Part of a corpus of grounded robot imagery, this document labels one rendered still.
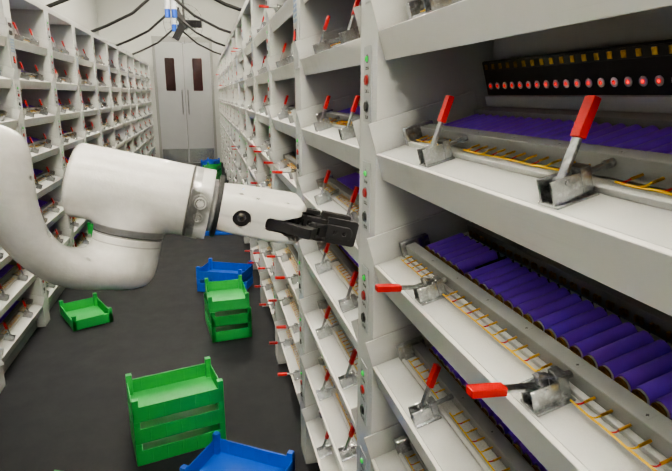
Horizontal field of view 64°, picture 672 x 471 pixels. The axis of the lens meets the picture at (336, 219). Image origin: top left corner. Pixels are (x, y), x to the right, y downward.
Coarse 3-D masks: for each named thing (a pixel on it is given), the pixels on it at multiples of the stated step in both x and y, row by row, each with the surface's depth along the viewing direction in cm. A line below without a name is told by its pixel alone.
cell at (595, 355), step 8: (632, 336) 52; (640, 336) 51; (648, 336) 51; (608, 344) 52; (616, 344) 51; (624, 344) 51; (632, 344) 51; (640, 344) 51; (592, 352) 51; (600, 352) 51; (608, 352) 50; (616, 352) 50; (624, 352) 51; (600, 360) 50; (608, 360) 50
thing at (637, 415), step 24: (432, 264) 79; (456, 288) 72; (480, 288) 68; (504, 312) 61; (528, 336) 56; (552, 360) 52; (576, 360) 50; (576, 384) 49; (600, 384) 46; (624, 408) 43; (648, 408) 42; (648, 432) 41
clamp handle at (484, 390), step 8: (536, 376) 48; (472, 384) 48; (480, 384) 48; (488, 384) 48; (496, 384) 48; (504, 384) 48; (512, 384) 48; (520, 384) 48; (528, 384) 49; (536, 384) 49; (472, 392) 46; (480, 392) 47; (488, 392) 47; (496, 392) 47; (504, 392) 47; (512, 392) 48; (520, 392) 48
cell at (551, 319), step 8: (576, 304) 59; (584, 304) 59; (592, 304) 59; (560, 312) 59; (568, 312) 59; (576, 312) 58; (536, 320) 59; (544, 320) 58; (552, 320) 58; (560, 320) 58; (544, 328) 58
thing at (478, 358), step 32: (416, 224) 91; (448, 224) 92; (384, 256) 91; (416, 320) 75; (448, 320) 68; (480, 320) 65; (448, 352) 65; (480, 352) 59; (512, 416) 51; (544, 416) 48; (576, 416) 47; (544, 448) 47; (576, 448) 43; (608, 448) 43
